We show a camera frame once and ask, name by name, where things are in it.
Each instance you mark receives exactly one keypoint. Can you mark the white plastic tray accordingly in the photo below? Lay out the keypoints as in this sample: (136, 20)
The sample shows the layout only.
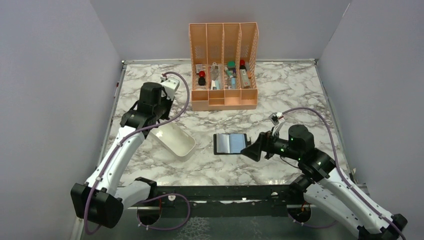
(175, 140)

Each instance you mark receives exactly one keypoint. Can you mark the grey stapler box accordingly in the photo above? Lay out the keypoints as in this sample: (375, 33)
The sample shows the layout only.
(245, 81)

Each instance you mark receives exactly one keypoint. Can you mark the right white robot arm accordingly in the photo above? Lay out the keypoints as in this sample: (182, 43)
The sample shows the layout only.
(327, 188)

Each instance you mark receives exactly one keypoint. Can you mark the green cap item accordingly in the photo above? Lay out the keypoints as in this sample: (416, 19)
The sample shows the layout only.
(231, 64)

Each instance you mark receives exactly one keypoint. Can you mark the orange desk organizer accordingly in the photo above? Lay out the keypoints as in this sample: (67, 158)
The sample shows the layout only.
(212, 46)

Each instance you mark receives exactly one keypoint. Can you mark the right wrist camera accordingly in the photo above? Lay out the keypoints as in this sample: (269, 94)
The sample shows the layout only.
(277, 119)

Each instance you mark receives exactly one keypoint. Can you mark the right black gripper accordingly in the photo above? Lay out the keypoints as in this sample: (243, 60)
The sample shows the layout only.
(263, 142)

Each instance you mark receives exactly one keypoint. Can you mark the red cap bottle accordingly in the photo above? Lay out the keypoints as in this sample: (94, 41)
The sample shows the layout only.
(242, 64)

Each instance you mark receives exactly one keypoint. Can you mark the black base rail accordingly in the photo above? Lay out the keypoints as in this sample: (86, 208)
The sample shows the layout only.
(225, 201)

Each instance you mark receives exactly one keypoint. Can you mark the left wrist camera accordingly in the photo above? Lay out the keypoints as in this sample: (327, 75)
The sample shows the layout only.
(169, 87)

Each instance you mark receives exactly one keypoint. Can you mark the black leather card holder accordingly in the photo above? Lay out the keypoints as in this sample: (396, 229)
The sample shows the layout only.
(230, 143)

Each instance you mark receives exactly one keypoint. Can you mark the black round item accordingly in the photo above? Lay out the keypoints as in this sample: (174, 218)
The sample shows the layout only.
(201, 81)

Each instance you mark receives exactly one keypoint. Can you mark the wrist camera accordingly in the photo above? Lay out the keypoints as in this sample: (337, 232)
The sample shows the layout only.
(169, 87)
(277, 119)

